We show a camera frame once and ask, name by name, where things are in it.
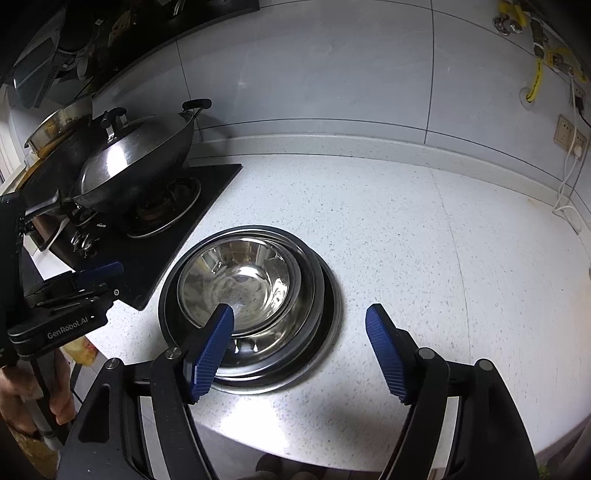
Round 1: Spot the steel stove knob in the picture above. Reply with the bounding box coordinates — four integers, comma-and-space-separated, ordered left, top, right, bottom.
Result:
71, 230, 100, 257

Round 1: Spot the large steel bowl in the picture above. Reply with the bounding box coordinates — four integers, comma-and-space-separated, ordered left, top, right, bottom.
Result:
158, 224, 343, 394

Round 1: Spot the black range hood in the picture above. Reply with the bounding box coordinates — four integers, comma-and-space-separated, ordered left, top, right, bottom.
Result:
0, 0, 260, 109

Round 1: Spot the medium steel bowl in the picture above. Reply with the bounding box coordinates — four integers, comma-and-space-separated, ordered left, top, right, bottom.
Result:
177, 234, 304, 337

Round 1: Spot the person's left hand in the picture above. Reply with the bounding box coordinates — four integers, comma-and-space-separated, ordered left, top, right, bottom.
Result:
0, 348, 79, 437

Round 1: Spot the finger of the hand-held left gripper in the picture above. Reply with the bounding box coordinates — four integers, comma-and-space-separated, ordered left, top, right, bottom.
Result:
69, 261, 125, 285

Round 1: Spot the gas stove burner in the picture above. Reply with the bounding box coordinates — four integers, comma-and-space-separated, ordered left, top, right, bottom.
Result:
127, 178, 202, 239

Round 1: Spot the yellow gas hose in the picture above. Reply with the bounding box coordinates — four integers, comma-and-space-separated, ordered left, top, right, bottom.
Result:
524, 55, 548, 104

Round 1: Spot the white power cable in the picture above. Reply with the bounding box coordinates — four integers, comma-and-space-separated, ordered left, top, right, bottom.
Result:
553, 138, 591, 234

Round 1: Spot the thin black wall cable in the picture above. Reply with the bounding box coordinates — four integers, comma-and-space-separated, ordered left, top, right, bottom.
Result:
573, 78, 591, 127

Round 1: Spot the black glass gas stove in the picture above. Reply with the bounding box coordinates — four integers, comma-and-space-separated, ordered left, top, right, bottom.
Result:
21, 162, 243, 311

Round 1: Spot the small steel bowl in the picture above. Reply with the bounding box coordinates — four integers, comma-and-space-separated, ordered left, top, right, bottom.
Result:
178, 239, 293, 330

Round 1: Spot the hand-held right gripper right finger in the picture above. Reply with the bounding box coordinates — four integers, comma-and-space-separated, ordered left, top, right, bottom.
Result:
365, 303, 541, 480

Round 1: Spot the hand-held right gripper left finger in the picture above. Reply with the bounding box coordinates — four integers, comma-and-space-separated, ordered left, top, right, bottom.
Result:
55, 302, 235, 480

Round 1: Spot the black wok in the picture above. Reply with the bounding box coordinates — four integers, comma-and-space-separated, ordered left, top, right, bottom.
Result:
69, 98, 213, 212

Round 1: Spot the yellow gas hose and valve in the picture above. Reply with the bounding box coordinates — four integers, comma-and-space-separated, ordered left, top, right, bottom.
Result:
493, 0, 591, 84

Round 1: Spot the black cooking pot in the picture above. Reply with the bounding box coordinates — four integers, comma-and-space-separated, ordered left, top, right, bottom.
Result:
18, 124, 100, 208

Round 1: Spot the steel wok lid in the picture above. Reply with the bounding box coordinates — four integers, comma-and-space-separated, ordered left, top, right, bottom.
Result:
79, 107, 184, 198

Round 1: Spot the beige wall socket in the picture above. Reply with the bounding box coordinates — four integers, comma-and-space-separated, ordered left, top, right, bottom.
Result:
554, 115, 589, 156

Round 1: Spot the steel basin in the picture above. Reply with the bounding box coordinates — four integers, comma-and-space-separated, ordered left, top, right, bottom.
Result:
24, 95, 94, 156

